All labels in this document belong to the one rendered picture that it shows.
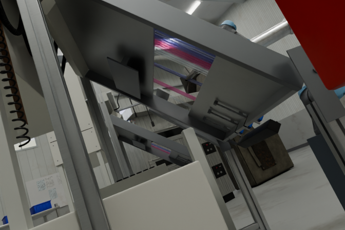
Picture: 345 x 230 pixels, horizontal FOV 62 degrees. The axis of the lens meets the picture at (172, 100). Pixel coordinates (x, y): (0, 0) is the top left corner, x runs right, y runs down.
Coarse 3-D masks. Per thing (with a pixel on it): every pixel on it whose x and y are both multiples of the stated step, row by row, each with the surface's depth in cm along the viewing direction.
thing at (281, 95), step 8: (288, 88) 68; (272, 96) 80; (280, 96) 72; (288, 96) 68; (264, 104) 84; (272, 104) 76; (256, 112) 89; (264, 112) 82; (248, 120) 95; (256, 120) 90; (232, 128) 118; (240, 128) 103; (232, 136) 115
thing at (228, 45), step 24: (96, 0) 67; (120, 0) 67; (144, 0) 67; (168, 24) 66; (192, 24) 66; (216, 48) 64; (240, 48) 65; (264, 48) 65; (264, 72) 64; (288, 72) 64
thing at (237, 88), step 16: (224, 64) 76; (208, 80) 89; (224, 80) 84; (240, 80) 80; (256, 80) 76; (208, 96) 100; (224, 96) 94; (240, 96) 89; (256, 96) 84; (192, 112) 124; (208, 112) 111; (224, 112) 107
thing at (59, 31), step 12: (48, 0) 87; (48, 12) 86; (60, 12) 91; (48, 24) 91; (60, 24) 94; (60, 36) 98; (60, 48) 108; (72, 48) 110; (72, 60) 114; (84, 72) 130
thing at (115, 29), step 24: (72, 0) 81; (72, 24) 96; (96, 24) 88; (120, 24) 81; (144, 24) 75; (96, 48) 106; (120, 48) 96; (144, 48) 88; (96, 72) 133; (120, 72) 106; (144, 72) 106
